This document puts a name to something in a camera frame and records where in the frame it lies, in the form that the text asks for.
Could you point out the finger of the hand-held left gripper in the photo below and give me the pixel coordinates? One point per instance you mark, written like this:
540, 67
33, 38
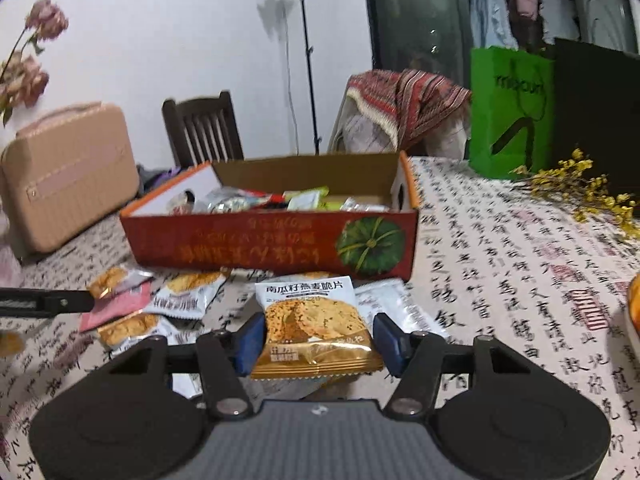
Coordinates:
50, 302

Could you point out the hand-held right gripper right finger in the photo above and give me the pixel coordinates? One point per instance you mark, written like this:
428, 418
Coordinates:
390, 345

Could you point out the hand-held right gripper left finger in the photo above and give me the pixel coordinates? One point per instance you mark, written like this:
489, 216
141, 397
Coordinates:
249, 345

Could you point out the white printed packet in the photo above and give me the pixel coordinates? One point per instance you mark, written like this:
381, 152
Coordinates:
400, 300

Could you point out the golden cracker packet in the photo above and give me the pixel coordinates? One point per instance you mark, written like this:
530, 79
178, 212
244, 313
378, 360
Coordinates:
310, 320

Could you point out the pile of snack packets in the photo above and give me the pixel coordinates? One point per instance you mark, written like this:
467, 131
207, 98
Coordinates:
190, 295

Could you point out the orange cardboard box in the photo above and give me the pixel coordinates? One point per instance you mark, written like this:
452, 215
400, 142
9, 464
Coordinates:
250, 250

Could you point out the pale pink vase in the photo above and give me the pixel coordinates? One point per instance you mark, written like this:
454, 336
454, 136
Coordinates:
9, 267

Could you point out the pink suitcase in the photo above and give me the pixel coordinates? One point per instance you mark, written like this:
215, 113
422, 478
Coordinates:
70, 185

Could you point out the grey purple pouch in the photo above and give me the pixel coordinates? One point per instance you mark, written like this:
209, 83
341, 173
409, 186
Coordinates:
150, 177

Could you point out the dark wooden chair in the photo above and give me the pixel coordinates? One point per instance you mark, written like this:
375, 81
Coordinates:
200, 130

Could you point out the white plate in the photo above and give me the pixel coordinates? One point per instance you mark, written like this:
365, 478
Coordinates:
632, 342

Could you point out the red patterned throw cloth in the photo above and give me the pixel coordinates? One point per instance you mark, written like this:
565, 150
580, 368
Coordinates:
410, 100

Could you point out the yellow flower sprig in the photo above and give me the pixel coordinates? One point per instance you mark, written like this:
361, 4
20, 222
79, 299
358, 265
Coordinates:
575, 180

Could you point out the green shopping bag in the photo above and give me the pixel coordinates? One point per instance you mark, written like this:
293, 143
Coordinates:
505, 125

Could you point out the pile of orange wedges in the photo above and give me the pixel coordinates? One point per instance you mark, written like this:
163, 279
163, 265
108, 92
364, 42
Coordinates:
635, 300

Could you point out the pink artificial flowers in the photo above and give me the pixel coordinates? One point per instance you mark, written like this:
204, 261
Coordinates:
47, 17

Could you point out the black shopping bag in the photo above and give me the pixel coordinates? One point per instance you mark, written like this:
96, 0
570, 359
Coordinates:
595, 110

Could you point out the dark glass sliding door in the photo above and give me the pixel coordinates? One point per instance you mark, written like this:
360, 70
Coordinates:
415, 20

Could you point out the light blue hanging shirt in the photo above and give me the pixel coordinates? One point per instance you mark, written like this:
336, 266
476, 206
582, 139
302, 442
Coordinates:
492, 5

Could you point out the white hanging garment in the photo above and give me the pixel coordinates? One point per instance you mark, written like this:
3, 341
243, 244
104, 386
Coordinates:
557, 15

